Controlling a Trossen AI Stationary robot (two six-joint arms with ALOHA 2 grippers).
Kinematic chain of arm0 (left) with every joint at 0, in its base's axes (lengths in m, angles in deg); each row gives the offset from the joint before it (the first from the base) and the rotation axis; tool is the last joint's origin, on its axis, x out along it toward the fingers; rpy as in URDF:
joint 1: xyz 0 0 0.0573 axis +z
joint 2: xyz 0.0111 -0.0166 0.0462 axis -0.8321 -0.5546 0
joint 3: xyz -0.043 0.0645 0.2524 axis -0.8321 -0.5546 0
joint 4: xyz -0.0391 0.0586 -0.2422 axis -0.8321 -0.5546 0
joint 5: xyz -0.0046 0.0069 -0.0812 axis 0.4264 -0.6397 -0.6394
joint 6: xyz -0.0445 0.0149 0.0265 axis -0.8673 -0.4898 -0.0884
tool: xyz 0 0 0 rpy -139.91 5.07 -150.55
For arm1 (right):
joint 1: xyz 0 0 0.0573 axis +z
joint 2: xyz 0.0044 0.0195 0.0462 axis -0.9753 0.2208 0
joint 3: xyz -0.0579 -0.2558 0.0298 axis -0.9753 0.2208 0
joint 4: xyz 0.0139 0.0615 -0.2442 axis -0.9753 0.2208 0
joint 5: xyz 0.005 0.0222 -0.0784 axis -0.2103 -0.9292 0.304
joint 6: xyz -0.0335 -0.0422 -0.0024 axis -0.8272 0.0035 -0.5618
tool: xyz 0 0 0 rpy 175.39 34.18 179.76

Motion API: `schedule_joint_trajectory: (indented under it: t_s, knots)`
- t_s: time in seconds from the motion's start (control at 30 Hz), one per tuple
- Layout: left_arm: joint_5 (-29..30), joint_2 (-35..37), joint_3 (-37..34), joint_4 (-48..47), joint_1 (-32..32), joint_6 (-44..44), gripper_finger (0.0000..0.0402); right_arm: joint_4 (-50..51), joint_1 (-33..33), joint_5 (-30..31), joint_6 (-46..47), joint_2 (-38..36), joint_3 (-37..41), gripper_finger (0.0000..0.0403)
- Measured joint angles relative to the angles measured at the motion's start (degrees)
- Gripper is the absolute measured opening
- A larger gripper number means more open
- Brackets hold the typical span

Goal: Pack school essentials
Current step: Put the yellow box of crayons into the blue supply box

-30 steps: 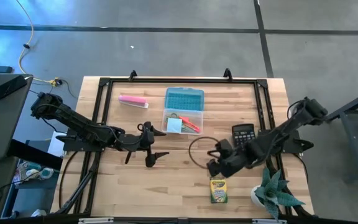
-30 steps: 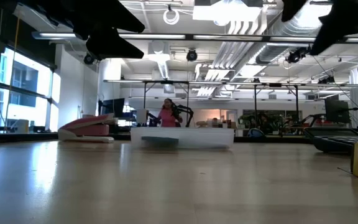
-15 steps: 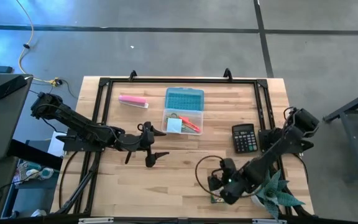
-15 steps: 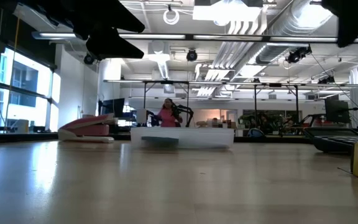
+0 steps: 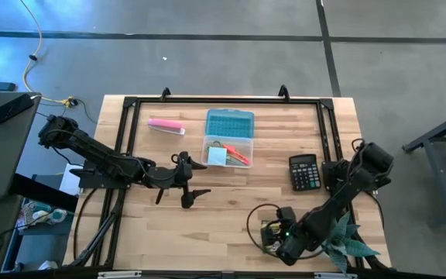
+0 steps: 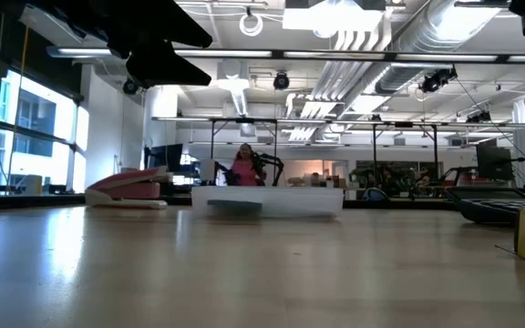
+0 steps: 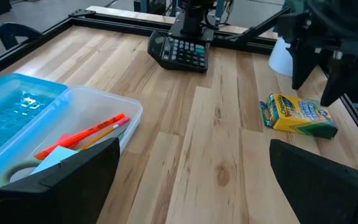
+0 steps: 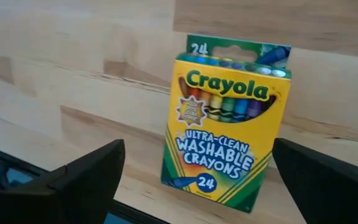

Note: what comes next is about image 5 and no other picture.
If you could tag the black desk calculator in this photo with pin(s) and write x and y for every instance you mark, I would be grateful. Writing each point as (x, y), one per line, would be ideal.
(304, 172)

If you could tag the black aluminium table frame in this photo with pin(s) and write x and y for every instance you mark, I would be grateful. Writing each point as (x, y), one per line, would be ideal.
(227, 100)

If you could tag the green artificial plant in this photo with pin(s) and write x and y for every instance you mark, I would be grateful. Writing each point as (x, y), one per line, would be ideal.
(343, 242)

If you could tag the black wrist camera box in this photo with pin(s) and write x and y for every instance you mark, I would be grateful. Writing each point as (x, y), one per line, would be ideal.
(286, 213)

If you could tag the light blue sticky note pad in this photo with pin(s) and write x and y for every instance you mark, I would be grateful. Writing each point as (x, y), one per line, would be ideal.
(217, 156)

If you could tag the grey metal bench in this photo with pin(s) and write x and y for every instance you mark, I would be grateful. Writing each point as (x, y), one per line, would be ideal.
(440, 155)

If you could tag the clear pencil box blue lid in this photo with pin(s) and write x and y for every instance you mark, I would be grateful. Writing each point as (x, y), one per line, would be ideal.
(229, 124)

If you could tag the black smartphone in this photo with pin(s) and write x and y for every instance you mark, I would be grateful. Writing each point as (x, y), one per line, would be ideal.
(12, 108)

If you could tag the white paper sheet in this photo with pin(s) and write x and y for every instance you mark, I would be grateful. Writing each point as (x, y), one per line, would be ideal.
(69, 180)

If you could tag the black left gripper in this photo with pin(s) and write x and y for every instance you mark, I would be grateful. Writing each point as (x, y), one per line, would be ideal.
(184, 174)

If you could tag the white table edge bracket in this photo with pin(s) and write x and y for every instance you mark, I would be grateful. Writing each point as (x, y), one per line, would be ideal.
(334, 275)
(119, 274)

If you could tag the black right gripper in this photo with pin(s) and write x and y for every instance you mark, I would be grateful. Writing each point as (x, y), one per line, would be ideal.
(285, 244)

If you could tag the grey side desk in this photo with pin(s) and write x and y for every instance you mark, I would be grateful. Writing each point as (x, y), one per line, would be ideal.
(2, 162)

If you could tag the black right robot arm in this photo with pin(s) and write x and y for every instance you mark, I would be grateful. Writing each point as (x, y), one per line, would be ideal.
(343, 193)

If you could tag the orange red marker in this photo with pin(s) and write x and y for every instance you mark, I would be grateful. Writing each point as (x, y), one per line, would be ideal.
(236, 154)

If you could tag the black frame clamp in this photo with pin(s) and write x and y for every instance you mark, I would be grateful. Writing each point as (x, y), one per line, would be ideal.
(283, 93)
(165, 94)

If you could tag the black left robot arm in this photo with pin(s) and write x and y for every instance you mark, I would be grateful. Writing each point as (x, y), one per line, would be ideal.
(103, 157)

